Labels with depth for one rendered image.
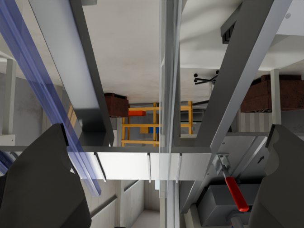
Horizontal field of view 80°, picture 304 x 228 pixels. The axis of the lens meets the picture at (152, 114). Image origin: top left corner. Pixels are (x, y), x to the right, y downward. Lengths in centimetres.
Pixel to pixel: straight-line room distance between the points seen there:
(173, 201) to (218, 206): 19
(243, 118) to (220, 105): 960
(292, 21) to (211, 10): 38
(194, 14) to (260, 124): 955
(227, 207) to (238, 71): 31
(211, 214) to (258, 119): 961
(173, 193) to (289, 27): 50
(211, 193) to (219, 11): 50
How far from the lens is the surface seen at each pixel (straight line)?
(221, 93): 31
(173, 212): 63
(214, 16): 67
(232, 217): 52
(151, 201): 1179
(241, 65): 27
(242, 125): 989
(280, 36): 77
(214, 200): 47
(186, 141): 72
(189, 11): 63
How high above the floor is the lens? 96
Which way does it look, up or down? 4 degrees down
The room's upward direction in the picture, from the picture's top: 180 degrees counter-clockwise
